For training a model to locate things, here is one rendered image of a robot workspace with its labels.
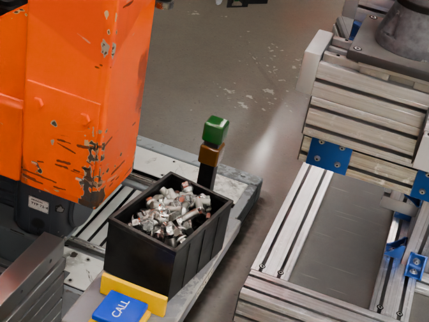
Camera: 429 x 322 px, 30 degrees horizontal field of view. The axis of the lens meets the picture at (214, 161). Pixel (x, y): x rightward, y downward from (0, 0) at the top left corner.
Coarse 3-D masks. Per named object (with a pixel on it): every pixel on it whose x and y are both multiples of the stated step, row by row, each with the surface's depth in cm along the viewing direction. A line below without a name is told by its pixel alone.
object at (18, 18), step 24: (0, 24) 136; (24, 24) 134; (0, 48) 138; (24, 48) 136; (0, 72) 141; (24, 72) 139; (0, 96) 142; (0, 120) 143; (0, 144) 145; (0, 168) 148
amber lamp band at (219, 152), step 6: (222, 144) 154; (204, 150) 153; (210, 150) 152; (216, 150) 152; (222, 150) 154; (204, 156) 153; (210, 156) 153; (216, 156) 153; (222, 156) 156; (204, 162) 154; (210, 162) 154; (216, 162) 153
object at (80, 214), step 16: (0, 176) 179; (0, 192) 181; (16, 192) 178; (32, 192) 174; (48, 192) 172; (0, 208) 188; (16, 208) 180; (32, 208) 176; (48, 208) 174; (64, 208) 175; (80, 208) 179; (0, 224) 183; (16, 224) 184; (32, 224) 179; (48, 224) 177; (64, 224) 177; (80, 224) 182; (0, 240) 185; (16, 240) 183; (32, 240) 182; (64, 240) 179; (0, 256) 188; (16, 256) 186; (64, 272) 195
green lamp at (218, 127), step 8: (208, 120) 151; (216, 120) 151; (224, 120) 152; (208, 128) 150; (216, 128) 150; (224, 128) 150; (208, 136) 151; (216, 136) 150; (224, 136) 152; (216, 144) 152
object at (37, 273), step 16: (48, 240) 156; (32, 256) 151; (48, 256) 152; (16, 272) 147; (32, 272) 148; (48, 272) 156; (0, 288) 143; (16, 288) 143; (32, 288) 150; (48, 288) 158; (0, 304) 139; (16, 304) 145; (32, 304) 152; (0, 320) 141; (16, 320) 147
